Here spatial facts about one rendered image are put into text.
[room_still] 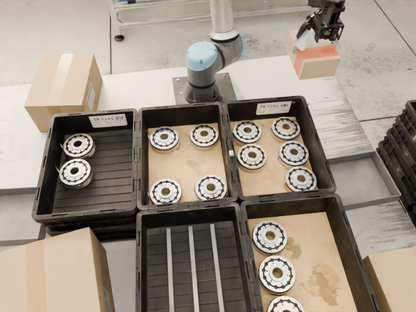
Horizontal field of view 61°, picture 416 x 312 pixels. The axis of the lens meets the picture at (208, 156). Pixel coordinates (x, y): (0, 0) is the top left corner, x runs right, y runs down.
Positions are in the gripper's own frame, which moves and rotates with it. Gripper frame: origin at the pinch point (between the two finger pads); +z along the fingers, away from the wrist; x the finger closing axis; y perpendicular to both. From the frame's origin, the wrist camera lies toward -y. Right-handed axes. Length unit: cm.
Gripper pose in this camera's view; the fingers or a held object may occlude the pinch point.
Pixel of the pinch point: (312, 49)
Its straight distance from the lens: 125.4
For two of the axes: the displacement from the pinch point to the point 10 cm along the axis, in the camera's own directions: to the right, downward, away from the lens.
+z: 0.0, 5.6, 8.3
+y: 1.6, 8.2, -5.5
